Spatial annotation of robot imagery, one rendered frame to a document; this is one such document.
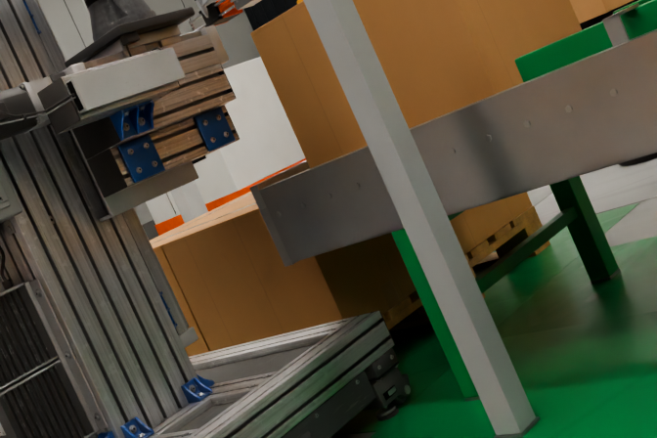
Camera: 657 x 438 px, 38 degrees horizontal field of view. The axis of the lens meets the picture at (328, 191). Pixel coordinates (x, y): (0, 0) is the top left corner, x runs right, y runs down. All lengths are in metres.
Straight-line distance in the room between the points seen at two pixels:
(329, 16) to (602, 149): 0.54
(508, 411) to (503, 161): 0.46
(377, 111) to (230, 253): 1.05
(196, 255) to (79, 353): 0.80
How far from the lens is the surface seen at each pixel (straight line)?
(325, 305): 2.50
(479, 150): 1.85
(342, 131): 2.23
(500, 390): 1.82
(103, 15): 2.16
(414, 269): 2.05
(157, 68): 1.97
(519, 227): 3.14
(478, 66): 1.96
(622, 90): 1.69
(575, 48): 1.82
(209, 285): 2.80
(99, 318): 2.13
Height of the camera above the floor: 0.68
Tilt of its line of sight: 4 degrees down
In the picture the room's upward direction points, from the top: 24 degrees counter-clockwise
